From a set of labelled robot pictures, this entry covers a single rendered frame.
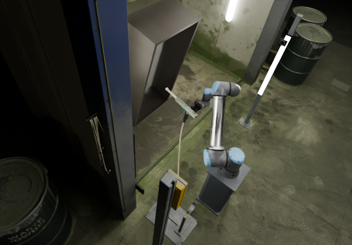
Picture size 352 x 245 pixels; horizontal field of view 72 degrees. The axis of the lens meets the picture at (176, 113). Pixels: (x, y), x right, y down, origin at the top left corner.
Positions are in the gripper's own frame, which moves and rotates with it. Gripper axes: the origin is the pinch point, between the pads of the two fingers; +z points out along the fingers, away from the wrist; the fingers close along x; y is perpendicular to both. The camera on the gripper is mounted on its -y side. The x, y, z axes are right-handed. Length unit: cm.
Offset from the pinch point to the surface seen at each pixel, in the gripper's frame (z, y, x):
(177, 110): -54, 69, 46
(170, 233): 91, 6, -78
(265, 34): -179, -40, 31
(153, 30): 41, -82, 31
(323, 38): -262, -50, -22
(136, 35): 52, -76, 36
